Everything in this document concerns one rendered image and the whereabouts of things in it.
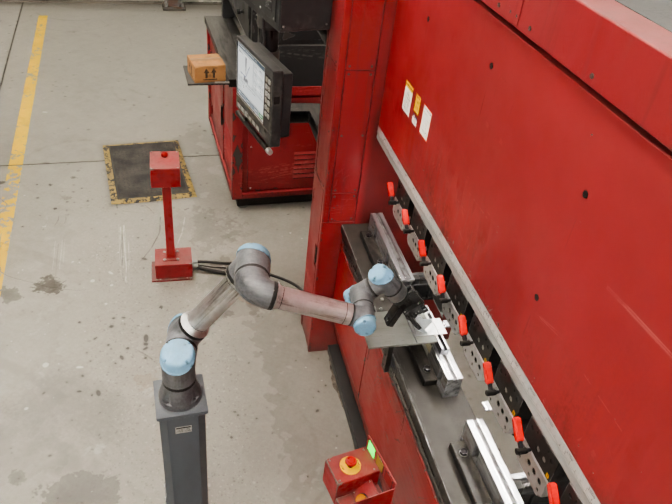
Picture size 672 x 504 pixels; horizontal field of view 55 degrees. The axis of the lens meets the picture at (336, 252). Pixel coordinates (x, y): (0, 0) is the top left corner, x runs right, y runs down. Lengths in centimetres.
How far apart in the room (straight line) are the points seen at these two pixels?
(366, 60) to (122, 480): 213
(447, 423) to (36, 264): 290
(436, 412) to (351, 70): 140
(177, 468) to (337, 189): 139
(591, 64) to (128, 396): 273
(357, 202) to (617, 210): 183
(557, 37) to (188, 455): 191
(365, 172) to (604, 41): 173
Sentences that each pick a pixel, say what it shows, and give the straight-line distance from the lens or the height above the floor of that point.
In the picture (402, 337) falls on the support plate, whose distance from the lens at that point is 241.
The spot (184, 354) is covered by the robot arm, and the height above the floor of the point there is 100.
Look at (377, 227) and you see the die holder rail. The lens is 300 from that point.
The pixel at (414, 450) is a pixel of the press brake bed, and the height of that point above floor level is 74.
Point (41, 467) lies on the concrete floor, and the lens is 335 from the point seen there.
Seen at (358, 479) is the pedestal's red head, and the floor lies 77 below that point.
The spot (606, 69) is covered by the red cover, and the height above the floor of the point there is 221.
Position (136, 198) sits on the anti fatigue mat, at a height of 2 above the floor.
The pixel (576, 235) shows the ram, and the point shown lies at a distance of 157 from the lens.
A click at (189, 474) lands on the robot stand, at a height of 40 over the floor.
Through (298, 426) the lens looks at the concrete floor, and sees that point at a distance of 336.
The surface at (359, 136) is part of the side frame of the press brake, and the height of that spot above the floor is 135.
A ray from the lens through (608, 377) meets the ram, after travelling 153.
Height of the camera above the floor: 265
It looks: 37 degrees down
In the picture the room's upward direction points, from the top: 7 degrees clockwise
